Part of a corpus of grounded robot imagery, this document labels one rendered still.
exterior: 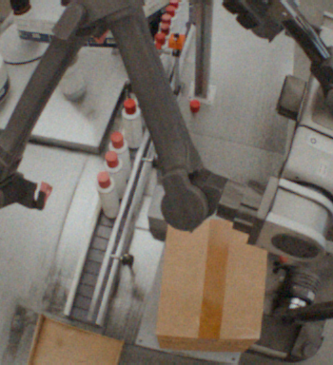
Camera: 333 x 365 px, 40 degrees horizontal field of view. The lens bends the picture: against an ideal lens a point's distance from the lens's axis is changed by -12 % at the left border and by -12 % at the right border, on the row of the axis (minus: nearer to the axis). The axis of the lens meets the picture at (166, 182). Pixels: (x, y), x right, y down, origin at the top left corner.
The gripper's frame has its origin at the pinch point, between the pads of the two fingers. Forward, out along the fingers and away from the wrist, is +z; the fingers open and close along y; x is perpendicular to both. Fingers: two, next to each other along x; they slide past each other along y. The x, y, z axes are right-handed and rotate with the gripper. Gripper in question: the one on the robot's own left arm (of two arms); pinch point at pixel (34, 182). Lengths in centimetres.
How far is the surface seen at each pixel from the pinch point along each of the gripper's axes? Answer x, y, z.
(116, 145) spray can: -10.3, -10.9, 22.7
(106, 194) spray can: 1.4, -13.4, 17.1
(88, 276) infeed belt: 26.0, -13.9, 17.0
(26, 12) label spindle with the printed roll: -45, 52, 49
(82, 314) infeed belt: 35.3, -16.8, 9.5
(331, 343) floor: 64, -113, 102
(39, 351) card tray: 52, -8, 2
